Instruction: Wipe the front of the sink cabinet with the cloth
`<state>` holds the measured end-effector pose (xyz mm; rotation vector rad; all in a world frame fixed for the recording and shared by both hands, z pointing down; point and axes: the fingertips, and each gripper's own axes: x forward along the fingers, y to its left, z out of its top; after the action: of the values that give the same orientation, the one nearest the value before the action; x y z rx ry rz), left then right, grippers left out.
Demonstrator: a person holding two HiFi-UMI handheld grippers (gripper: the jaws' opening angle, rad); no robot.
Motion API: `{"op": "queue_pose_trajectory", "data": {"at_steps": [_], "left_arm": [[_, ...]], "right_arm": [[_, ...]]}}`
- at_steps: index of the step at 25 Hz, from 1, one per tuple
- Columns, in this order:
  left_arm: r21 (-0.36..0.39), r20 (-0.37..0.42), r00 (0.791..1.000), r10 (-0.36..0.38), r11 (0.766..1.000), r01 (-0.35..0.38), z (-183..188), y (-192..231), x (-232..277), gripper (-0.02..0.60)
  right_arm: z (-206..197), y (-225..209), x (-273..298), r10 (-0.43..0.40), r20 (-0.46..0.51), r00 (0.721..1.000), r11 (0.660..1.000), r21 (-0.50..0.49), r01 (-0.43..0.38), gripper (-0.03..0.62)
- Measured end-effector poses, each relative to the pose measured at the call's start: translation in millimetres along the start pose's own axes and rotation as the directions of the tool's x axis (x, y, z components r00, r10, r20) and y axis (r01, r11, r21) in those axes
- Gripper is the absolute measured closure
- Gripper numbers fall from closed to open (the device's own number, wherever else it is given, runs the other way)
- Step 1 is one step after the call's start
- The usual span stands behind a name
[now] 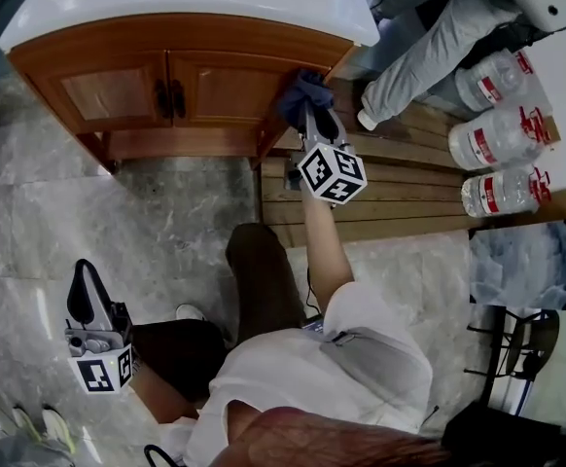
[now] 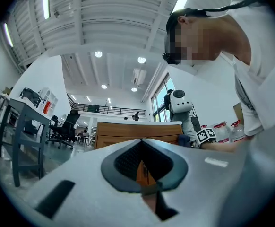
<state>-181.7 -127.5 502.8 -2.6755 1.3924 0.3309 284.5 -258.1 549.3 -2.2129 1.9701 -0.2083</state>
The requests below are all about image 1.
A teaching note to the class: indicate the person's right leg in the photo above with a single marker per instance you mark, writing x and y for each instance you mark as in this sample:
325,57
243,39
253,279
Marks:
263,280

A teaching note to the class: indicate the blue pole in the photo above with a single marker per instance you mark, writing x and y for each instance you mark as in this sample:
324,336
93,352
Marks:
526,397

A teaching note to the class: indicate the brown wooden cabinet door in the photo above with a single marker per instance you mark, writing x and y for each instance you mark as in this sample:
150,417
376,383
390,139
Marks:
229,90
108,95

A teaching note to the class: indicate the dark blue cloth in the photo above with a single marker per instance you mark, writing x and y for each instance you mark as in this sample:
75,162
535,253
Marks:
305,93

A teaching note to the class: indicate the person's left leg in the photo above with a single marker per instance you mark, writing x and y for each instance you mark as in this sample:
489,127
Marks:
181,353

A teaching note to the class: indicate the person's leg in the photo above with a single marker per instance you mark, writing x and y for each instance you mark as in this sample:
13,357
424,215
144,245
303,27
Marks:
181,353
263,280

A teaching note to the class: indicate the small grey device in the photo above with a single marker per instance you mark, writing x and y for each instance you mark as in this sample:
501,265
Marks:
313,326

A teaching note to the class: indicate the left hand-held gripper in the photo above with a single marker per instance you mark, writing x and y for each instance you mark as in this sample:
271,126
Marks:
100,368

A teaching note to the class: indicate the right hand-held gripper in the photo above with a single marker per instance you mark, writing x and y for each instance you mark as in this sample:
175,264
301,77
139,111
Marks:
331,173

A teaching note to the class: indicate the person's right forearm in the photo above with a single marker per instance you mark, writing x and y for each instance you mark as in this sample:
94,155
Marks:
327,256

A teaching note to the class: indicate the person's white shirt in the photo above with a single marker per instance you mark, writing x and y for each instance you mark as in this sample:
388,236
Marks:
273,372

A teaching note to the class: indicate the black bag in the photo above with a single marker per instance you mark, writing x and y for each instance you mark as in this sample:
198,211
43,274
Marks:
497,436

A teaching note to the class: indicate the person's left forearm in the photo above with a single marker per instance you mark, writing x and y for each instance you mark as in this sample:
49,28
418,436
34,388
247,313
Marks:
161,399

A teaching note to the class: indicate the person's head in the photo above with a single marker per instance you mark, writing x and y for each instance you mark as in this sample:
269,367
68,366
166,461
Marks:
263,431

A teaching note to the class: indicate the person's left white shoe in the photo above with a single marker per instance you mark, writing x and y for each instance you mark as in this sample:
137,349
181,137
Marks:
189,312

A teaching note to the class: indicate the wooden slat platform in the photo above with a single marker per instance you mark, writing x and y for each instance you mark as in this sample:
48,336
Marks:
399,197

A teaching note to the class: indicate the wooden cabinet with white top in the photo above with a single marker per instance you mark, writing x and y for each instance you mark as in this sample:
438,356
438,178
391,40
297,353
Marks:
181,144

